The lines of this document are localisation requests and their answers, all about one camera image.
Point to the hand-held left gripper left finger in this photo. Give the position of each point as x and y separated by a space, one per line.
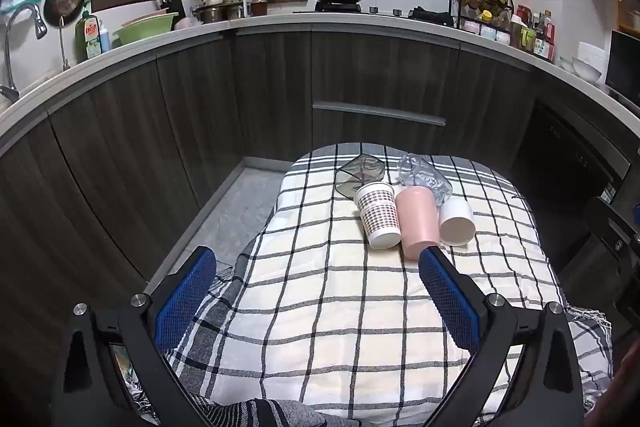
184 299

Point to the dark sauce bottle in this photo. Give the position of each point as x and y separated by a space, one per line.
545 39

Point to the stainless steel pot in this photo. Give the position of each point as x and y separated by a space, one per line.
215 14

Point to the row of white seasoning jars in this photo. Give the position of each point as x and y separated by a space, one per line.
486 32

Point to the pink cup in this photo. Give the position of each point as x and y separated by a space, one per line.
415 222

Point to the green lidded jar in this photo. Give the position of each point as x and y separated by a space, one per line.
527 39

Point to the green plastic basin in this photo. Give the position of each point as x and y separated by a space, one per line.
142 33

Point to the stack of white bowls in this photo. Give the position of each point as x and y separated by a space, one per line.
580 68

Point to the clear glass cup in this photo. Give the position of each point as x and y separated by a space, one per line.
426 179

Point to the black gas hob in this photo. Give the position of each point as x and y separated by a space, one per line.
340 8

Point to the pink plastic basin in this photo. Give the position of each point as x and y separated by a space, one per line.
145 18

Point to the small blue bottle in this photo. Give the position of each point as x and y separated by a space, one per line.
105 41

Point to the black microwave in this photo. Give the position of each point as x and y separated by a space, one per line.
622 64

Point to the green dish soap bottle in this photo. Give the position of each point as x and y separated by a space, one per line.
88 37

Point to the red capped bottle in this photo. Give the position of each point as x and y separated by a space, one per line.
523 14

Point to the plain white cup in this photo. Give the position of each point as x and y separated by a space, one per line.
456 222

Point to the hanging frying pan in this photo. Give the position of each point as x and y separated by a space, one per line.
64 2

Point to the black knife block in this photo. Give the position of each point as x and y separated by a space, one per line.
169 4

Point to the chrome kitchen faucet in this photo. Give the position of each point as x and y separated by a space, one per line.
22 14

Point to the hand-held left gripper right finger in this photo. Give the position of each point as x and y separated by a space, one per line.
447 299

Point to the black white checked cloth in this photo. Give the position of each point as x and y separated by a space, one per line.
325 307

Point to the brown lidded jar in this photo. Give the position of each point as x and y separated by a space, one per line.
259 6

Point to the black built-in dishwasher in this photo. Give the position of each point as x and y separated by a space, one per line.
570 157

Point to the smoky dark transparent cup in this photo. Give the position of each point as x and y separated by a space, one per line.
357 174

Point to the wooden wall shelf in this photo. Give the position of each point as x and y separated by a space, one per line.
627 2

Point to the white cup with brown dots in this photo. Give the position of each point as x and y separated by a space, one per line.
377 217

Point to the white kettle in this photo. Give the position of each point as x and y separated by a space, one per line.
197 0

